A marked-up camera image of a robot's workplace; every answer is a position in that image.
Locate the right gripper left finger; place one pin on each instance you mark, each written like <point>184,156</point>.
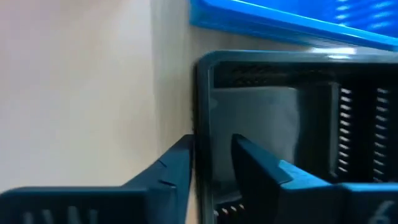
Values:
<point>93,205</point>

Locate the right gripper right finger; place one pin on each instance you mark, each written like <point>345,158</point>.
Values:
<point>311,202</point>

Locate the black slotted plastic basket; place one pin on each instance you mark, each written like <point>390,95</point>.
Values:
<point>317,130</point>

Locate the blue slotted plastic basket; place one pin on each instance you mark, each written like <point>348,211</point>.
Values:
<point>295,12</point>

